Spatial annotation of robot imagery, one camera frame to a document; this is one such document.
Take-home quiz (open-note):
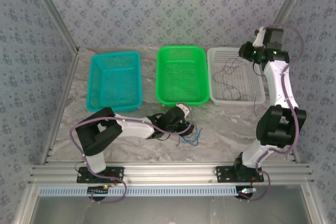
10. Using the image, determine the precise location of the thin white cable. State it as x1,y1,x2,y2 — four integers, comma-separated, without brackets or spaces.
174,132,186,149

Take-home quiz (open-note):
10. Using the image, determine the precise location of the green plastic mesh basket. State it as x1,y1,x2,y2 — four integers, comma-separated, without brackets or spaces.
156,45,210,107

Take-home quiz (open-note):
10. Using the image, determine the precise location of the white plastic mesh basket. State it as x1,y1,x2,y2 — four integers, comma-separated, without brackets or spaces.
207,47,266,106

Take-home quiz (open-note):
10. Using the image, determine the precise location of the thin black cable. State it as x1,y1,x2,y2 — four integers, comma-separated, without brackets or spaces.
212,56,259,116

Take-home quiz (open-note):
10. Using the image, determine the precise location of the teal plastic mesh basket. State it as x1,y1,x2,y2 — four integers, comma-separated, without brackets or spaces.
86,51,143,112

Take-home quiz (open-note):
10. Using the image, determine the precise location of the grey metal sheet panel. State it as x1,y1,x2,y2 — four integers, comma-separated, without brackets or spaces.
31,196,312,224

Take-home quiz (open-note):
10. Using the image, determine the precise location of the small lit circuit board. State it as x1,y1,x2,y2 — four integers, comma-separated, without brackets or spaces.
237,187,257,199
87,185,110,196

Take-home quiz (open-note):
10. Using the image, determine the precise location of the aluminium frame post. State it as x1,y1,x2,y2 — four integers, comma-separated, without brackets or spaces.
26,0,80,55
258,0,313,54

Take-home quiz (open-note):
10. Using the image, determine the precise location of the purple right arm camera cable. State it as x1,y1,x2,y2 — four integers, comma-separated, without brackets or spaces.
239,24,305,202

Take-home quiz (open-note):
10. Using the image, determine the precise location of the purple arm camera cable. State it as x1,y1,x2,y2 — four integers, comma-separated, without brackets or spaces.
69,108,196,204
239,24,305,202

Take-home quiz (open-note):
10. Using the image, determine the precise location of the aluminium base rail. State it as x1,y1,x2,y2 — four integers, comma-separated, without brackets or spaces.
29,163,314,186

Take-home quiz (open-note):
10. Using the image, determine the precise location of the light blue slotted cable duct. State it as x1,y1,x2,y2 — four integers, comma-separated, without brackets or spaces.
38,185,253,198

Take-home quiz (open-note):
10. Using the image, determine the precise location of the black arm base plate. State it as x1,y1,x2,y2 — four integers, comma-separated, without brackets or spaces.
76,166,125,184
215,165,265,184

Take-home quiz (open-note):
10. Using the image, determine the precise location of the purple left arm camera cable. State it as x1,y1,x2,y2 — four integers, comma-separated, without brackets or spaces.
69,108,196,204

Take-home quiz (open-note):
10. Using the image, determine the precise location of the aluminium table side rail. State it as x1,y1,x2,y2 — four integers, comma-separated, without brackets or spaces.
40,49,81,166
259,47,300,164

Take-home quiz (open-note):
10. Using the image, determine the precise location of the aluminium lower frame bar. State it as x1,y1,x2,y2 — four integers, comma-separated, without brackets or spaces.
304,183,329,224
14,186,40,224

